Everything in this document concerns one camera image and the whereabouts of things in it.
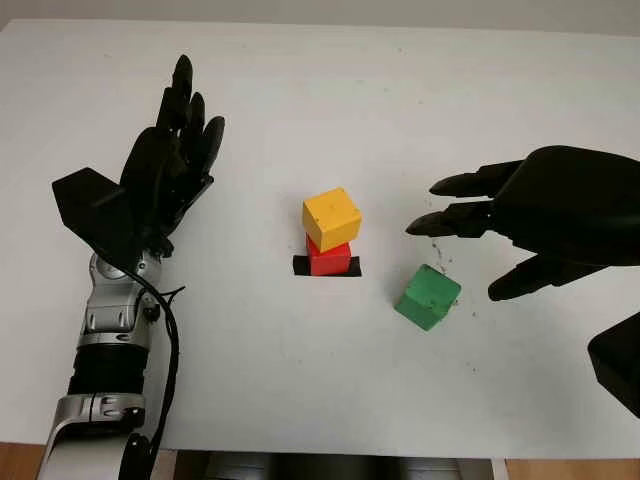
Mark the yellow wooden block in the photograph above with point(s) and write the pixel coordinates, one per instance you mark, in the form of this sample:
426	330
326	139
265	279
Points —
332	217

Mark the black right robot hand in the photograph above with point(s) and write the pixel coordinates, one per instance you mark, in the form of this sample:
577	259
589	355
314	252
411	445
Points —
575	205

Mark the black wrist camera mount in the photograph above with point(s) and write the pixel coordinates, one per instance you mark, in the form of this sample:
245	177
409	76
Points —
620	360
95	210

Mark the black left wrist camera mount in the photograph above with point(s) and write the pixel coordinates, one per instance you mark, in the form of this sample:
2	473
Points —
95	210

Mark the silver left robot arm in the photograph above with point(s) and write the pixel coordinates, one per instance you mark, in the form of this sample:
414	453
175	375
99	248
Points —
107	315

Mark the black tape strip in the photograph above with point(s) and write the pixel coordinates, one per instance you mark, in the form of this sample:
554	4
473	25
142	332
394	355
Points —
301	266

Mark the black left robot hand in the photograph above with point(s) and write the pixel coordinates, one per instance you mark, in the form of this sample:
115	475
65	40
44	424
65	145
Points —
155	170

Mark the green wooden block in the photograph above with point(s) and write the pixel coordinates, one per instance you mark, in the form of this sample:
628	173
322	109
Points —
427	297

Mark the dark grey robot torso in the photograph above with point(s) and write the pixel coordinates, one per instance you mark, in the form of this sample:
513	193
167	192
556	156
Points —
300	467

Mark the red wooden block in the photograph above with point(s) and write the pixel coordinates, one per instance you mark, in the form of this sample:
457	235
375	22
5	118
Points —
330	260

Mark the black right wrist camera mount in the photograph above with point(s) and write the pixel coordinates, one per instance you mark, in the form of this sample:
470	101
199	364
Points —
620	360

